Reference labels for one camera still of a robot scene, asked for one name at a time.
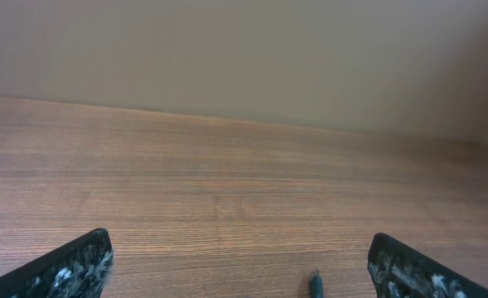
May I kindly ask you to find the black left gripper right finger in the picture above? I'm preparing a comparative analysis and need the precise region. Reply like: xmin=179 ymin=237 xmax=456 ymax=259
xmin=367 ymin=233 xmax=488 ymax=298

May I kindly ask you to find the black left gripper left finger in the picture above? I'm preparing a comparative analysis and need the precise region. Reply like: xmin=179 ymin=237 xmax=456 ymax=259
xmin=0 ymin=228 xmax=114 ymax=298

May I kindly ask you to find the black usb cable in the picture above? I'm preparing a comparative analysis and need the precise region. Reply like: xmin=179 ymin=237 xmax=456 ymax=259
xmin=308 ymin=268 xmax=325 ymax=298

